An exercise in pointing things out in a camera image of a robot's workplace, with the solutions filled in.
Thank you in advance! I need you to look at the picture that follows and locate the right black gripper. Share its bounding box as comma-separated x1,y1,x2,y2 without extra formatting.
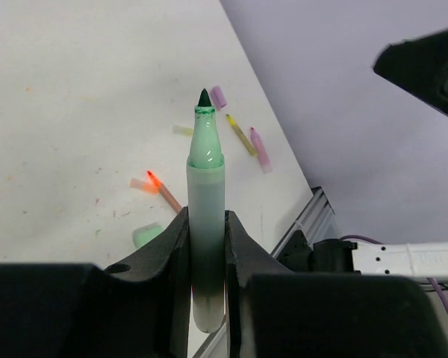
373,28,448,116

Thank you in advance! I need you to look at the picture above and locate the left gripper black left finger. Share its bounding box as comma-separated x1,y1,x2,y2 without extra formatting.
96,207,190,357

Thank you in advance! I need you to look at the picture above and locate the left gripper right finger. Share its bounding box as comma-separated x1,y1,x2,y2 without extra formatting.
225,210,290,357

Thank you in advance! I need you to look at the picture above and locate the green highlighter pen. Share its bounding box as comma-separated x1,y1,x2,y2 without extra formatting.
186,89,225,333

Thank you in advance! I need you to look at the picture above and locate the orange thin pen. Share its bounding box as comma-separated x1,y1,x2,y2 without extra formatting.
147,170,182,214

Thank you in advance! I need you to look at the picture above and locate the pink highlighter pen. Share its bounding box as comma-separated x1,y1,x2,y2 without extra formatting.
250,127,272,174

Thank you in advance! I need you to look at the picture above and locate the olive yellow pen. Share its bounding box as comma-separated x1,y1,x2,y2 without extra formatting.
225,113,257,157

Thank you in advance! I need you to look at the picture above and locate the pale yellow small cap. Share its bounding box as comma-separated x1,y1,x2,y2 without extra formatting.
172,125,193,136

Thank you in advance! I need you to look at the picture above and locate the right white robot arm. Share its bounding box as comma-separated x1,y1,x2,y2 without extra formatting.
308,29,448,282

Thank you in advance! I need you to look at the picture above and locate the green pen cap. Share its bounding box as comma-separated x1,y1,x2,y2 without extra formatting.
132,222,164,249

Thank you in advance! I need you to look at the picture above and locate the orange translucent pen cap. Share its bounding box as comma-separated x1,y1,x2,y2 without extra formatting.
130,178,159,195

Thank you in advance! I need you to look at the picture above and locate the purple pen cap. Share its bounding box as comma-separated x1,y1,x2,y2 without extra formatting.
210,86,227,110

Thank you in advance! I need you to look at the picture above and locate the aluminium front rail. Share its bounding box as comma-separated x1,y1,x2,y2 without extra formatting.
188,187,340,357

